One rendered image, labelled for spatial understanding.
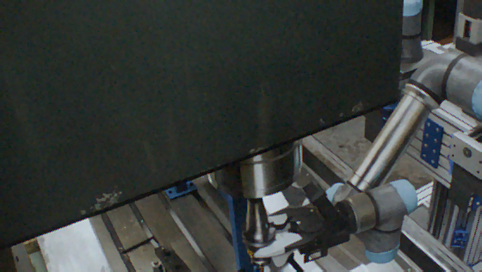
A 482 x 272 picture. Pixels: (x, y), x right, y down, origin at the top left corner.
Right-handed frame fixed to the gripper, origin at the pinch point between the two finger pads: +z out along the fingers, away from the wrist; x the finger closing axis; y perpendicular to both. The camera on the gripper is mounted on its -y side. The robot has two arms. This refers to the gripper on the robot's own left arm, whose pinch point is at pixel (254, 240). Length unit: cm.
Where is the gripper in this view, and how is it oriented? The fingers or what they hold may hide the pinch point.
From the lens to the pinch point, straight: 100.2
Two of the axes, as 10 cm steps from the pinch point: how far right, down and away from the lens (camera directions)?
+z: -9.4, 2.5, -2.5
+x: -3.4, -5.1, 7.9
